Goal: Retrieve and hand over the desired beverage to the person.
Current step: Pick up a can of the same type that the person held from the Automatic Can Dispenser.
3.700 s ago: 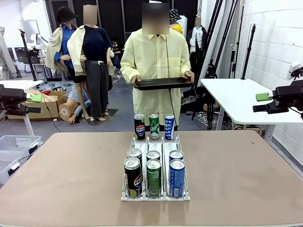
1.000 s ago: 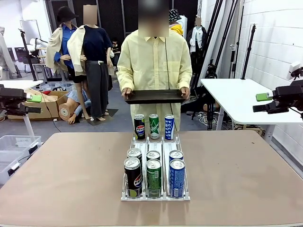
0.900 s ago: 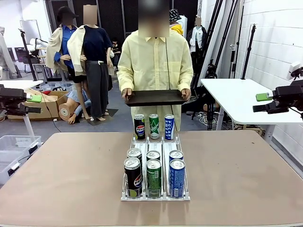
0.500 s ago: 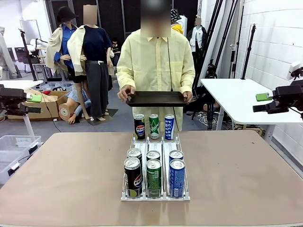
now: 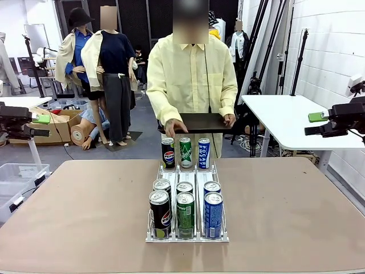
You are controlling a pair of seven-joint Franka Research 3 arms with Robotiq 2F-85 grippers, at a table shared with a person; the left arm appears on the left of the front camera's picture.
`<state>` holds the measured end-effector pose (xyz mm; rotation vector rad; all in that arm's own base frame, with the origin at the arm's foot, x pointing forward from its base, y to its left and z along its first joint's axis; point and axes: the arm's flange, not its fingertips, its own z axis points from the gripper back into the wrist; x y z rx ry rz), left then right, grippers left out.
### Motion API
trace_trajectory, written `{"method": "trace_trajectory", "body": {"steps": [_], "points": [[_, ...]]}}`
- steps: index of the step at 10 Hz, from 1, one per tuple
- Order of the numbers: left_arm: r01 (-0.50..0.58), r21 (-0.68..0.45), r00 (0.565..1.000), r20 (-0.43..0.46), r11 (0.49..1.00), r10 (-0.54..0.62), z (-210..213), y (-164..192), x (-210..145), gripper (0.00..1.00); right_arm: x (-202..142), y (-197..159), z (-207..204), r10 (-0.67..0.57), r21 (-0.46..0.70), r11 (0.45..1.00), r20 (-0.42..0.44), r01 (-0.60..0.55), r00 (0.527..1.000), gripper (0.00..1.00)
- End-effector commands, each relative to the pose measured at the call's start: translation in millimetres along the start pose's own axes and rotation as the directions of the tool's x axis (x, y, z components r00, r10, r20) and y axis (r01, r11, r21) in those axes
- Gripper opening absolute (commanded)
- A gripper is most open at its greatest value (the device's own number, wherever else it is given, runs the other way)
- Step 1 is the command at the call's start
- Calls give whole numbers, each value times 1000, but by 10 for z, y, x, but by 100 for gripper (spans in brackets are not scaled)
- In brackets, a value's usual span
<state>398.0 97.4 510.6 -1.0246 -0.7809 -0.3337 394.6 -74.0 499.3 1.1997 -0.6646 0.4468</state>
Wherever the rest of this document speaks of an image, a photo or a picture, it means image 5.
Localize clear bins with black items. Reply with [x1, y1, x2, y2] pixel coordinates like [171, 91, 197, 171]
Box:
[50, 98, 90, 111]

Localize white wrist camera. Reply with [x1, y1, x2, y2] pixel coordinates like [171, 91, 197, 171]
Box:
[345, 74, 365, 98]

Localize tan round cylinder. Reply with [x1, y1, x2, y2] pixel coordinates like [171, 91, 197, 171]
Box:
[70, 123, 88, 147]

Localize black serving tray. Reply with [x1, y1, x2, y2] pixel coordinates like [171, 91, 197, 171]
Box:
[157, 112, 234, 135]

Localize black cord on shirt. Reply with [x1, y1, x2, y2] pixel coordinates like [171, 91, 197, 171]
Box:
[202, 42, 212, 114]

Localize black camera tripod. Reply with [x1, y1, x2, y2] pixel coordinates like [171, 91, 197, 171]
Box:
[246, 71, 262, 95]

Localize person left forearm yellow sleeve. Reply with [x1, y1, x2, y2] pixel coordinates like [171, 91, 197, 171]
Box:
[218, 90, 239, 118]

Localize white board on stand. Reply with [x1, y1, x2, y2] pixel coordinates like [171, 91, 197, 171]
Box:
[24, 24, 51, 55]

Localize white cable bundle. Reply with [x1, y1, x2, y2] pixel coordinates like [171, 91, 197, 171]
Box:
[238, 134, 266, 154]

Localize green soda can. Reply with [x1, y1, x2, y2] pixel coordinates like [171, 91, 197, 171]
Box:
[176, 181, 194, 195]
[176, 192, 196, 240]

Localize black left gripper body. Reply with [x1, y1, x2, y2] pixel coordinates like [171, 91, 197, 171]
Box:
[0, 105, 33, 135]

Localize black tripod stand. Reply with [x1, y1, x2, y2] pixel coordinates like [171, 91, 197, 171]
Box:
[22, 34, 46, 98]

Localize person right hand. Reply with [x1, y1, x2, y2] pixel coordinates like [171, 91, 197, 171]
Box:
[164, 118, 189, 139]

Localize black leaning stand poles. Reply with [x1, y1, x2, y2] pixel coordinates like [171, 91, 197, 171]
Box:
[247, 0, 270, 86]
[258, 0, 289, 86]

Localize blue Pocari Sweat can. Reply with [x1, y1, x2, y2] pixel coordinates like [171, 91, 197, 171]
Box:
[203, 192, 224, 240]
[203, 180, 222, 195]
[198, 138, 211, 170]

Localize mannequin in grey hoodie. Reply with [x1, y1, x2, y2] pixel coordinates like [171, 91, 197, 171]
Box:
[0, 32, 21, 96]

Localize brown cardboard box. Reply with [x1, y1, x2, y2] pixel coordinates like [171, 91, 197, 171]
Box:
[8, 106, 84, 146]

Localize large white work table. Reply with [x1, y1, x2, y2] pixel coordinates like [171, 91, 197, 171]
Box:
[241, 94, 365, 175]

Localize person right forearm yellow sleeve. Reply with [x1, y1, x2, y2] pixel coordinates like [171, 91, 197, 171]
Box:
[146, 90, 181, 126]

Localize black light stand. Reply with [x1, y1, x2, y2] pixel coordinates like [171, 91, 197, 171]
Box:
[290, 27, 311, 96]

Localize thin black upright stand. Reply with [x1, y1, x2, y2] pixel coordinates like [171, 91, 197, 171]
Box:
[277, 51, 286, 95]

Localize person left hand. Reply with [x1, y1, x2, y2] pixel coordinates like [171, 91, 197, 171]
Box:
[223, 113, 237, 128]

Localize kneeling mannequin light blue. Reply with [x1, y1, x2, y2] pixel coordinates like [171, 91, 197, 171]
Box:
[79, 108, 111, 151]

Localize black mannequin base mat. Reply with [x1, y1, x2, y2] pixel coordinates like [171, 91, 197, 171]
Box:
[106, 130, 143, 152]

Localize mannequin with beige coat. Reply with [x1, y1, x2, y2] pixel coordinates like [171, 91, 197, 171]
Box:
[55, 7, 96, 101]

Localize person in yellow shirt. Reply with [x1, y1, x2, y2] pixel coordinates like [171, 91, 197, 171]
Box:
[146, 0, 239, 159]

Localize wooden crate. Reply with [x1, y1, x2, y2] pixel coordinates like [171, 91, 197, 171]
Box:
[293, 150, 319, 165]

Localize white hooded garment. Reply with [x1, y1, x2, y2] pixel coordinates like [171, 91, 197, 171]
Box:
[214, 18, 226, 38]

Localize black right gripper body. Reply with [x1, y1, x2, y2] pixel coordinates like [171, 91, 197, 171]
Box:
[327, 96, 365, 132]

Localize seated person in black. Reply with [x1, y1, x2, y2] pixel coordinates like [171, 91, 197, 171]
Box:
[133, 45, 148, 86]

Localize black lime Pepsi can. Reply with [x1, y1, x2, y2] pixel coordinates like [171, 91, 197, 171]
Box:
[149, 190, 173, 240]
[152, 178, 172, 205]

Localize black brimmed hat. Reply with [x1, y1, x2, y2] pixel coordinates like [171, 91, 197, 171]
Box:
[67, 7, 95, 29]

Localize mannequin navy top grey trousers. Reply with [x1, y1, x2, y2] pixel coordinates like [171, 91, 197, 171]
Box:
[81, 5, 138, 147]

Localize mannequin in yellow hoodie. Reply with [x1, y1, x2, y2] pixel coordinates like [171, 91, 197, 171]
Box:
[208, 27, 222, 42]

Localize clear plastic storage bin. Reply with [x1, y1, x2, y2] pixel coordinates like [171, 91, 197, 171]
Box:
[0, 163, 51, 198]
[0, 181, 33, 224]

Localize white can dispenser rack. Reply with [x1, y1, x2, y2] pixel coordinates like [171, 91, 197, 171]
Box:
[145, 160, 230, 243]

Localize green star print can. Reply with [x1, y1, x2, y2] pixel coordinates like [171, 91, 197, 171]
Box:
[179, 137, 192, 169]

